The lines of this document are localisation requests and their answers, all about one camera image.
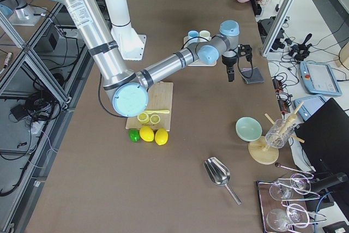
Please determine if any light blue cup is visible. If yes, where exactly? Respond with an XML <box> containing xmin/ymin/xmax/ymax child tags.
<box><xmin>187</xmin><ymin>30</ymin><xmax>199</xmax><ymax>45</ymax></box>

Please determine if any green lime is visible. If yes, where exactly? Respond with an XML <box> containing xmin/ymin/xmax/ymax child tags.
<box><xmin>128</xmin><ymin>129</ymin><xmax>140</xmax><ymax>142</ymax></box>

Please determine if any wine glass lower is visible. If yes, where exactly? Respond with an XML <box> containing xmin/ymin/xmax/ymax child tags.
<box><xmin>266</xmin><ymin>204</ymin><xmax>310</xmax><ymax>232</ymax></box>

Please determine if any black laptop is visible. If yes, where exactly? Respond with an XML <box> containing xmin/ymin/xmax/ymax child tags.
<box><xmin>295</xmin><ymin>98</ymin><xmax>348</xmax><ymax>175</ymax></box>

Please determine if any wooden cutting board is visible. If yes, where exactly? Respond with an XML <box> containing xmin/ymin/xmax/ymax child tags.
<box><xmin>125</xmin><ymin>82</ymin><xmax>173</xmax><ymax>132</ymax></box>

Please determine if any blue teach pendant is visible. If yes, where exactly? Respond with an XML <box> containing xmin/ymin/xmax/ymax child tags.
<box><xmin>299</xmin><ymin>61</ymin><xmax>342</xmax><ymax>97</ymax></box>
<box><xmin>293</xmin><ymin>94</ymin><xmax>327</xmax><ymax>121</ymax></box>

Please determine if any whole lemon outer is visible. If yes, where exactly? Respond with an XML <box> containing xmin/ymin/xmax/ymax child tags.
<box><xmin>155</xmin><ymin>128</ymin><xmax>169</xmax><ymax>146</ymax></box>

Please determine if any mirror glass tray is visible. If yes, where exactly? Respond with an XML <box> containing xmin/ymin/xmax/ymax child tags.
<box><xmin>256</xmin><ymin>181</ymin><xmax>327</xmax><ymax>232</ymax></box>

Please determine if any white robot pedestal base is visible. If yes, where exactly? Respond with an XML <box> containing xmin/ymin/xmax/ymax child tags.
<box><xmin>105</xmin><ymin>0</ymin><xmax>147</xmax><ymax>61</ymax></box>

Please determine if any wooden cup stand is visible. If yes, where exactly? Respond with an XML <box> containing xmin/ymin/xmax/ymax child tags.
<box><xmin>248</xmin><ymin>102</ymin><xmax>305</xmax><ymax>165</ymax></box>

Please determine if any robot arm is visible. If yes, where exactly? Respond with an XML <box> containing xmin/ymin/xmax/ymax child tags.
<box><xmin>53</xmin><ymin>0</ymin><xmax>239</xmax><ymax>117</ymax></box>

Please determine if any cream rabbit tray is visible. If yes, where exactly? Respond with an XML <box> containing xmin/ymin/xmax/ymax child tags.
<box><xmin>183</xmin><ymin>36</ymin><xmax>216</xmax><ymax>67</ymax></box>

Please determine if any grey folded cloth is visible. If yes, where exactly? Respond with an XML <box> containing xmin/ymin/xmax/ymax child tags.
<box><xmin>240</xmin><ymin>67</ymin><xmax>264</xmax><ymax>85</ymax></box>

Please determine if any wine glass upper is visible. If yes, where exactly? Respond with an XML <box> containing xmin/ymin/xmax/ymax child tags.
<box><xmin>269</xmin><ymin>173</ymin><xmax>311</xmax><ymax>201</ymax></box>

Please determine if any metal ice scoop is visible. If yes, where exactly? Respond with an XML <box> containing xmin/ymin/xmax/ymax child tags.
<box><xmin>204</xmin><ymin>157</ymin><xmax>242</xmax><ymax>205</ymax></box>

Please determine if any lemon slice near knife tip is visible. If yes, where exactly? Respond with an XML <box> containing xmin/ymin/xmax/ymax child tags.
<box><xmin>137</xmin><ymin>112</ymin><xmax>150</xmax><ymax>124</ymax></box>

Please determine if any yellow plastic knife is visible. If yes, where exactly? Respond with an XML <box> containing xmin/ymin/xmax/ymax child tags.
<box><xmin>144</xmin><ymin>110</ymin><xmax>170</xmax><ymax>114</ymax></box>

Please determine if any cream white cup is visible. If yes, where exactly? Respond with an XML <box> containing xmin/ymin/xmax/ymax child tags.
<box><xmin>199</xmin><ymin>30</ymin><xmax>211</xmax><ymax>42</ymax></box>

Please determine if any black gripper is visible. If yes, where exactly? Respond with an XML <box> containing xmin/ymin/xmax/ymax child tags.
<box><xmin>222</xmin><ymin>44</ymin><xmax>252</xmax><ymax>82</ymax></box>

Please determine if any whole lemon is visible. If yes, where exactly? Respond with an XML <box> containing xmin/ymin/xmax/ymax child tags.
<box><xmin>139</xmin><ymin>126</ymin><xmax>155</xmax><ymax>142</ymax></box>
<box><xmin>155</xmin><ymin>128</ymin><xmax>169</xmax><ymax>146</ymax></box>

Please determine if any green bowl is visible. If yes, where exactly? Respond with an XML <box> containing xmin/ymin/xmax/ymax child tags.
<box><xmin>236</xmin><ymin>117</ymin><xmax>262</xmax><ymax>142</ymax></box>

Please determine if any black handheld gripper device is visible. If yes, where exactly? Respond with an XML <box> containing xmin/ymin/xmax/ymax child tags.
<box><xmin>288</xmin><ymin>33</ymin><xmax>312</xmax><ymax>63</ymax></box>

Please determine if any clear glass mug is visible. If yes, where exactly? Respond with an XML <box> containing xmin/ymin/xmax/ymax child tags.
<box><xmin>265</xmin><ymin>119</ymin><xmax>296</xmax><ymax>148</ymax></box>

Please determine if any wine glass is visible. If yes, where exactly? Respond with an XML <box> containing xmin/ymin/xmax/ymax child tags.
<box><xmin>269</xmin><ymin>173</ymin><xmax>311</xmax><ymax>201</ymax></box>
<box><xmin>266</xmin><ymin>204</ymin><xmax>310</xmax><ymax>232</ymax></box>

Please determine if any lemon slice near handle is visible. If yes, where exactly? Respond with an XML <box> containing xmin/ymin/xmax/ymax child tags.
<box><xmin>149</xmin><ymin>114</ymin><xmax>161</xmax><ymax>125</ymax></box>

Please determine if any whole lemon middle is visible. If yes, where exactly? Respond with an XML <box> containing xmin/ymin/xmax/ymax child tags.
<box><xmin>139</xmin><ymin>126</ymin><xmax>155</xmax><ymax>142</ymax></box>

